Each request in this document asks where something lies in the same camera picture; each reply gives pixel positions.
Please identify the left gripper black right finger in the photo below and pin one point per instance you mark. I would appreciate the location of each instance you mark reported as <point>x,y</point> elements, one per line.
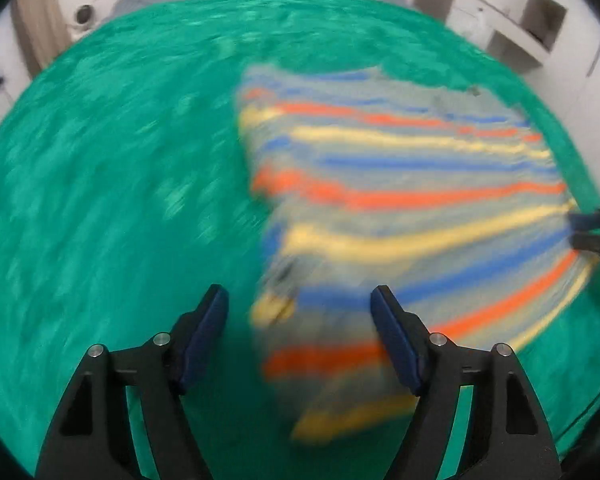
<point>507,436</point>

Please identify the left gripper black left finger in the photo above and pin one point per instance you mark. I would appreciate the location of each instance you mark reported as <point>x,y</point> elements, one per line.
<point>90,435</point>

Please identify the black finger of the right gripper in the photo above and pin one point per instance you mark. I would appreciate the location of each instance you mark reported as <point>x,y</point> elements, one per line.
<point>585,242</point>
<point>581,222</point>

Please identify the striped knitted sweater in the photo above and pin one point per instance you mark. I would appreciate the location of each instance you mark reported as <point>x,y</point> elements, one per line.
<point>448,197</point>

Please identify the white bedside shelf unit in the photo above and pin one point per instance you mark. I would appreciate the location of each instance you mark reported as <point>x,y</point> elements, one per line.
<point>553,44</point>

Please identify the beige curtain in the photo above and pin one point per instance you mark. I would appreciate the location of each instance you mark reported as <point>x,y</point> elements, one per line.
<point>41,31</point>

